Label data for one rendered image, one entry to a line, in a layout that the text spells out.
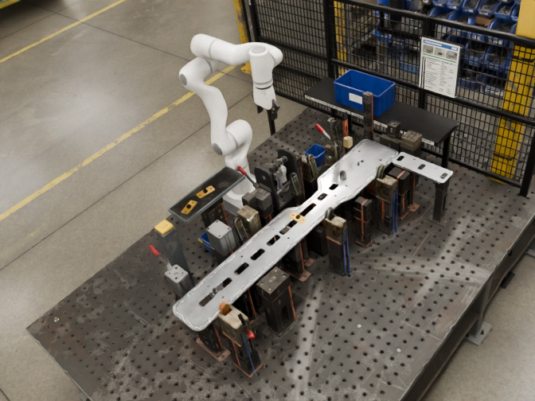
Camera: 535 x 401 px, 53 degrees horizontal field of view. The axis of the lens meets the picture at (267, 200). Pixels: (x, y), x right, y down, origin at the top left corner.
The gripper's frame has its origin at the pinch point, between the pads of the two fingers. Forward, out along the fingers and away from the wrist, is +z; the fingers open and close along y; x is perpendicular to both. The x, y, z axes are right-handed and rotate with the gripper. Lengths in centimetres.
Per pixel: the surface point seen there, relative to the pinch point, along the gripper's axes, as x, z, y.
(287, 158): 2.2, 23.7, 7.4
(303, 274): -18, 70, 33
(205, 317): -75, 42, 35
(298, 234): -19, 41, 33
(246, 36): 181, 107, -234
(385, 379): -36, 69, 96
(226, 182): -25.8, 26.2, -5.1
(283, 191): -1.1, 43.3, 6.1
